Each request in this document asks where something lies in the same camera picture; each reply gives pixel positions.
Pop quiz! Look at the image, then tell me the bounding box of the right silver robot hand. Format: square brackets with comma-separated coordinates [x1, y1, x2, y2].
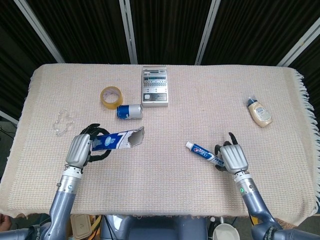
[214, 132, 250, 175]

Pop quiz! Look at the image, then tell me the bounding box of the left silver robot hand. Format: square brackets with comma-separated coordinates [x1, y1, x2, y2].
[65, 123, 112, 169]

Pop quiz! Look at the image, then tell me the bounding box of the blue white toothpaste tube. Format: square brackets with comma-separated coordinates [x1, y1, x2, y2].
[185, 141, 225, 168]

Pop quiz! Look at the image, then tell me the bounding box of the blue white toothpaste carton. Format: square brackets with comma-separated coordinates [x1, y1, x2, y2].
[91, 126, 145, 152]

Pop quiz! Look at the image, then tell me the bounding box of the silver electronic device box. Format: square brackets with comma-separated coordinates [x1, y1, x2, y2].
[141, 65, 170, 108]

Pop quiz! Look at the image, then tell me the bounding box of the clear plastic bone-shaped piece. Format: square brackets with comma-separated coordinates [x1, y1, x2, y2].
[52, 109, 76, 137]

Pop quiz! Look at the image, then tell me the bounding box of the beige squeeze bottle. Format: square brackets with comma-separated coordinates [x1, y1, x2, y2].
[246, 96, 273, 128]

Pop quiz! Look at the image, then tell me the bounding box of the yellow packing tape roll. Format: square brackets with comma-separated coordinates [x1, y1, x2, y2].
[100, 86, 124, 111]

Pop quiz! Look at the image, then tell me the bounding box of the blue silver drink can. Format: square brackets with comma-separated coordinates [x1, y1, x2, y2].
[116, 103, 144, 120]

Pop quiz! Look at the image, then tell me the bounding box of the beige woven tablecloth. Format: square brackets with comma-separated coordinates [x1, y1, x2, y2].
[0, 63, 318, 226]

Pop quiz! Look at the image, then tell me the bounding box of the beige lidded container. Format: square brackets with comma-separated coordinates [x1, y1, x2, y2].
[69, 213, 92, 237]

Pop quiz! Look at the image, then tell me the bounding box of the white bowl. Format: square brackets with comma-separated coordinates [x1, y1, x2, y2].
[212, 223, 240, 240]

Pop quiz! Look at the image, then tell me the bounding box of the grey-blue robot torso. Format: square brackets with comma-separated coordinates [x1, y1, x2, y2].
[99, 214, 208, 240]

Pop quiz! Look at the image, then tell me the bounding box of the black pleated curtain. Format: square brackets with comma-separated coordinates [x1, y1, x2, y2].
[0, 0, 320, 121]

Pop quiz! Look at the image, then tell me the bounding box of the white frame post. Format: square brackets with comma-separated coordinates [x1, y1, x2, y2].
[276, 21, 320, 67]
[194, 0, 221, 66]
[14, 0, 66, 64]
[119, 0, 139, 65]
[0, 109, 19, 124]

